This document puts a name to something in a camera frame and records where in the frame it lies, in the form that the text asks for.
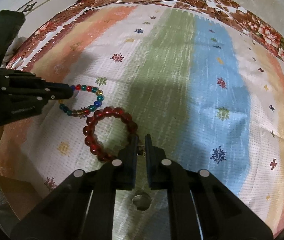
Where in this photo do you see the silver ring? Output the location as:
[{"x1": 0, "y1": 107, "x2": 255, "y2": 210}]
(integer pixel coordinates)
[{"x1": 131, "y1": 191, "x2": 152, "y2": 211}]

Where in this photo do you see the dark red bead bracelet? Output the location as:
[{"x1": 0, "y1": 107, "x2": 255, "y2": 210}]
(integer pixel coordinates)
[{"x1": 82, "y1": 106, "x2": 139, "y2": 163}]

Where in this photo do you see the multicolour glass bead bracelet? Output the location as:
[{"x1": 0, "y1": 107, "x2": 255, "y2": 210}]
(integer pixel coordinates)
[{"x1": 59, "y1": 84, "x2": 105, "y2": 119}]

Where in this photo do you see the grey crumpled clothing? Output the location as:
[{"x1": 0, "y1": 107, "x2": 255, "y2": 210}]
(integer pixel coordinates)
[{"x1": 2, "y1": 36, "x2": 26, "y2": 63}]

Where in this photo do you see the floral red bedsheet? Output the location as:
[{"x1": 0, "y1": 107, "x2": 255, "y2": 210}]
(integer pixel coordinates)
[{"x1": 7, "y1": 0, "x2": 284, "y2": 69}]

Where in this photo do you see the metal tin box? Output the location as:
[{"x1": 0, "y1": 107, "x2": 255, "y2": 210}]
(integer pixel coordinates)
[{"x1": 0, "y1": 176, "x2": 42, "y2": 235}]

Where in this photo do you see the striped colourful cloth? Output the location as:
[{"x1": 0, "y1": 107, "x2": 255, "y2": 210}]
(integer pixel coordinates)
[{"x1": 0, "y1": 5, "x2": 284, "y2": 239}]

